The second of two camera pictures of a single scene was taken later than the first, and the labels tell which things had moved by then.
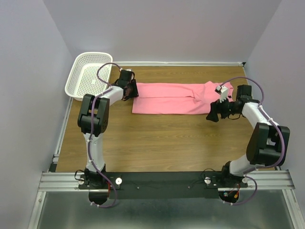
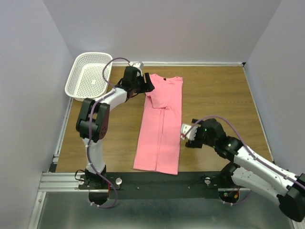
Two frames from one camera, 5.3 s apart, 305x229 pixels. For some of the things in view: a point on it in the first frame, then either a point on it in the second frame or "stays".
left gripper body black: (133, 92) → (139, 84)
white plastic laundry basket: (83, 79) stays
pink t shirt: (165, 98) → (158, 145)
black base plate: (162, 185) stays
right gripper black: (216, 107) → (195, 143)
